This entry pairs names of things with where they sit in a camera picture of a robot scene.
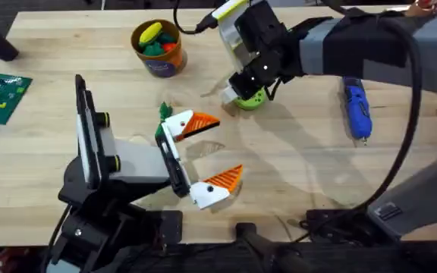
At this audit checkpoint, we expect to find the green toy vegetable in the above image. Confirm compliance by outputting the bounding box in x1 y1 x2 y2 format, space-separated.
154 101 174 140

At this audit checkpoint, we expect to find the brown tub with toys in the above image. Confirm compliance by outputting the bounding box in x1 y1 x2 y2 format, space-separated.
130 18 189 80

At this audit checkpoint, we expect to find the colourful heap of items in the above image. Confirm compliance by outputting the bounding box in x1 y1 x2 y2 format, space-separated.
404 0 437 17

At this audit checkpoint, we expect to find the black rail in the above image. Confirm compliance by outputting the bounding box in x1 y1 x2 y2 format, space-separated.
104 240 437 273

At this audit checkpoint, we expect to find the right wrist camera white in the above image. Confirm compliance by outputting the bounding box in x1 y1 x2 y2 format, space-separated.
211 0 259 74

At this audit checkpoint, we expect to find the blue electric screwdriver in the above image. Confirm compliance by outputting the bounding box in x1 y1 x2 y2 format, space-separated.
340 76 373 147

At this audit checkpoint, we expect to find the green disc with holes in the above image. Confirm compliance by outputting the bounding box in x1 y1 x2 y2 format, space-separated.
233 87 268 111

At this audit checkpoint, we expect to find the black camera cable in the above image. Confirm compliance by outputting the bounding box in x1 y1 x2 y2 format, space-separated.
172 0 219 36

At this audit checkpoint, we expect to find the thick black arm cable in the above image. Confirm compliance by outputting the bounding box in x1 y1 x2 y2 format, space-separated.
300 16 423 243

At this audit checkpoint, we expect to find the black post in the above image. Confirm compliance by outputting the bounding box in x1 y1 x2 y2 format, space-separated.
234 222 291 273

